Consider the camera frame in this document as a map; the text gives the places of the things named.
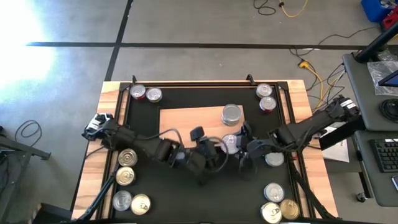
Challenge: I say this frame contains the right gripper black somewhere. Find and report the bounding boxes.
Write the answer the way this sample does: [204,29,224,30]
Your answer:
[238,121,276,181]

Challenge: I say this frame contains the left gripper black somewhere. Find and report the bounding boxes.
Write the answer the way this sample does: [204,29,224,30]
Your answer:
[183,126,223,187]

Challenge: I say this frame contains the teal label tuna can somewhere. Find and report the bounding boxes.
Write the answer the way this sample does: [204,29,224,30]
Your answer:
[222,134,240,155]
[264,152,285,167]

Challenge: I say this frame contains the wooden cutting board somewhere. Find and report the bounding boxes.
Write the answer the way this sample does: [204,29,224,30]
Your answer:
[159,105,246,149]

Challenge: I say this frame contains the green white label can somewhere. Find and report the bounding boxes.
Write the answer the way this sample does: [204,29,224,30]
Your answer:
[221,103,243,127]

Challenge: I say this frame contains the gold lid seafood can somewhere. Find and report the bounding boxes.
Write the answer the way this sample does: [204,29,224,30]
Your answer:
[118,148,138,167]
[115,166,136,187]
[280,198,301,220]

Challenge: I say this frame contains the pale gold lid can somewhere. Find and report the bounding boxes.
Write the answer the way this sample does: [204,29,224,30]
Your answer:
[261,201,283,224]
[130,194,152,216]

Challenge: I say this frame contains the plain silver lid can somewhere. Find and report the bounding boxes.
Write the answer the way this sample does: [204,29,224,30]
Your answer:
[112,190,133,212]

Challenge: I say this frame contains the red label seafood can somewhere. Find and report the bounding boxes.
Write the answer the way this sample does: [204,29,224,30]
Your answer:
[129,83,147,101]
[259,95,277,113]

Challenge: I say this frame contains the black table mat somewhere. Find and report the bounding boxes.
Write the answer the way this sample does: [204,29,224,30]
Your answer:
[119,84,295,223]

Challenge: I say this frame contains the blue rim silver can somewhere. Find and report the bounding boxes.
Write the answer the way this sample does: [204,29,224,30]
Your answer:
[264,182,285,203]

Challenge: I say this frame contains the yellow blue label can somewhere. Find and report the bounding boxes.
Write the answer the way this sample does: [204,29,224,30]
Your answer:
[146,87,163,104]
[256,82,274,99]

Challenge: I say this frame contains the white paper sheet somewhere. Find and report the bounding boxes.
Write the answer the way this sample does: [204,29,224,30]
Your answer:
[320,126,351,163]

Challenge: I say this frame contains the black desk beam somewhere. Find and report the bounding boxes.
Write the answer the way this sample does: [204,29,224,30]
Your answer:
[318,116,367,152]

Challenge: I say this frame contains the grey desk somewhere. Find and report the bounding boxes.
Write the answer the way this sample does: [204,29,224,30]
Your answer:
[354,129,398,208]
[341,51,398,132]

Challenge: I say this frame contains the black keyboard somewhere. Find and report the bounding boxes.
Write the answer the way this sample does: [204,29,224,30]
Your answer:
[369,138,398,174]

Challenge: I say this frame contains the clear plastic bag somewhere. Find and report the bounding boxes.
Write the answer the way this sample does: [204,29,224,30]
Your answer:
[366,60,398,96]

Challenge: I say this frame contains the blue screen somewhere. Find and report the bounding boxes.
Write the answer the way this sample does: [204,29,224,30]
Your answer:
[378,70,398,88]

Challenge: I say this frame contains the black box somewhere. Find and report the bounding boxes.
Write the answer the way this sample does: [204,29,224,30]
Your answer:
[30,202,75,224]

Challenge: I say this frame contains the black monitor pole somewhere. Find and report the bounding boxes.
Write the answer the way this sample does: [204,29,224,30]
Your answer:
[356,23,398,63]

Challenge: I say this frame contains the grey metal stand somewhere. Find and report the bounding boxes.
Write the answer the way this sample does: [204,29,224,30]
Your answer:
[0,124,52,218]

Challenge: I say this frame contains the blue bin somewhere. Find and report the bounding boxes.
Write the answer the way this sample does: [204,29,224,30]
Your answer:
[360,0,394,23]

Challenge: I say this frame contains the red container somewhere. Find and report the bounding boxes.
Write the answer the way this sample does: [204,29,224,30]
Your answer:
[381,14,398,30]

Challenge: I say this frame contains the yellow extension cord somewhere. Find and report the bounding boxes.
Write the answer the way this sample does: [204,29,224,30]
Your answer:
[298,60,326,110]

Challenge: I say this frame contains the black floor cable loop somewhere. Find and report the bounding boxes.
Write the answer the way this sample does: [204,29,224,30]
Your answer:
[14,119,43,147]
[253,0,277,16]

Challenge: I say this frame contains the yellow floor cable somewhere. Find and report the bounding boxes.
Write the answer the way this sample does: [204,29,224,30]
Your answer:
[279,0,309,19]

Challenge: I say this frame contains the long black floor cable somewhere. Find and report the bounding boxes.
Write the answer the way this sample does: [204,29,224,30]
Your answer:
[289,26,379,58]

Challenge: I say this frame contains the coiled black cable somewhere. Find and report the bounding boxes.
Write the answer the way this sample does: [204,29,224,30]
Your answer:
[379,98,398,123]

